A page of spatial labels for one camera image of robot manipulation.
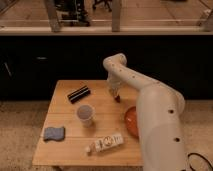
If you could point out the orange bowl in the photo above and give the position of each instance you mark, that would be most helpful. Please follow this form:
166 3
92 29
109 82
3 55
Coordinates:
130 119

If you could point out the black striped rectangular block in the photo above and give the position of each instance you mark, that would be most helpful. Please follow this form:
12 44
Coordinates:
78 94

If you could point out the red chili pepper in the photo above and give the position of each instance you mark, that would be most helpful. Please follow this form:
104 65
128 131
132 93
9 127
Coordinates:
118 99

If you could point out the blue sponge cloth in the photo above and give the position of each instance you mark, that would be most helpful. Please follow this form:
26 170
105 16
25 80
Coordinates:
53 133

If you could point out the wooden table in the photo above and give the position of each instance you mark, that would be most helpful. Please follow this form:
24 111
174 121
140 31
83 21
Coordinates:
108 119

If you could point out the clear plastic cup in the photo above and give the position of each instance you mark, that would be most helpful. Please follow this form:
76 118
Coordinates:
85 115

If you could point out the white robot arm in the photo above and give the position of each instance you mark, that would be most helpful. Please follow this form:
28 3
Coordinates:
158 107

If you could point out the white labelled bottle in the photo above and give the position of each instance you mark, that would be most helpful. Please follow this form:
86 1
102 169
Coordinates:
105 143

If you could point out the long wooden counter ledge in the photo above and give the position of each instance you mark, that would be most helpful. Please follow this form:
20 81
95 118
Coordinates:
76 31

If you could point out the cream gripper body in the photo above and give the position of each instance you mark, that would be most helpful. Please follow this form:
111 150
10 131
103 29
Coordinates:
114 83

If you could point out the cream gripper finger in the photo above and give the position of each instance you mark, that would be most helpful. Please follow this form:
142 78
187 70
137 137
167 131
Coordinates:
110 91
116 94

